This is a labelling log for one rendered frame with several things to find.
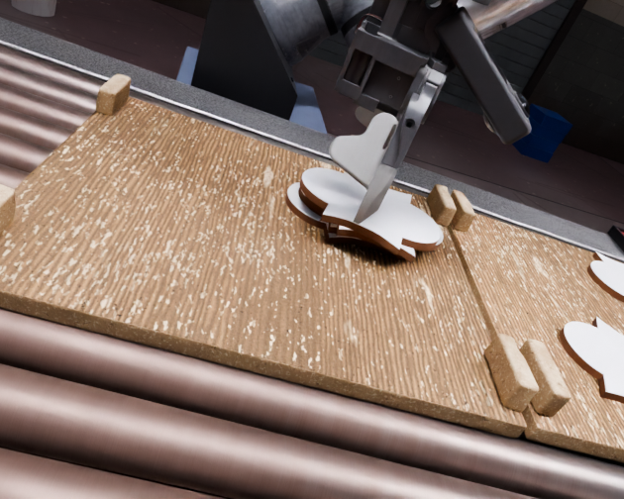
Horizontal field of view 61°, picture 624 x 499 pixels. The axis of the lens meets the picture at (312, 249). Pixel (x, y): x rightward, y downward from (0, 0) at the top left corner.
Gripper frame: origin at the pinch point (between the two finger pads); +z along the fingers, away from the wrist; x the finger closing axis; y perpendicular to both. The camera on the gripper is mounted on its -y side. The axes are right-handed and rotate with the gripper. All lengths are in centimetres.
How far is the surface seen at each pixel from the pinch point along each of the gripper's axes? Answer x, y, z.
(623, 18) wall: -572, -163, -33
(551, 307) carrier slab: -2.4, -21.6, 4.2
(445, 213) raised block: -9.7, -8.4, 2.5
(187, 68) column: -42, 39, 11
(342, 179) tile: -2.4, 3.7, 0.9
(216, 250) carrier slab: 13.5, 10.1, 4.3
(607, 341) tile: 0.8, -26.6, 3.4
